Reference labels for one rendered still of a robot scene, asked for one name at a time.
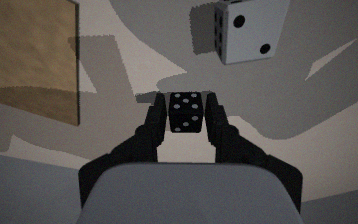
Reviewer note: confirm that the brown mat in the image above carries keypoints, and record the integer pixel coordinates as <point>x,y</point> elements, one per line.
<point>39,57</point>

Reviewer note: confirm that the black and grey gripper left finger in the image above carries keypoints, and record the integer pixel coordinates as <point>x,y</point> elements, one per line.
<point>147,138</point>

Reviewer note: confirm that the black die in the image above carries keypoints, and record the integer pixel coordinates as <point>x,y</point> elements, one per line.
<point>185,112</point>

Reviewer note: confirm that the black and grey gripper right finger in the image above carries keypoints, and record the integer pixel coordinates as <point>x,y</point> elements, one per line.
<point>230,146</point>

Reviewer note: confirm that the white die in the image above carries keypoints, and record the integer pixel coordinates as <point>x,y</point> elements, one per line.
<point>248,30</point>

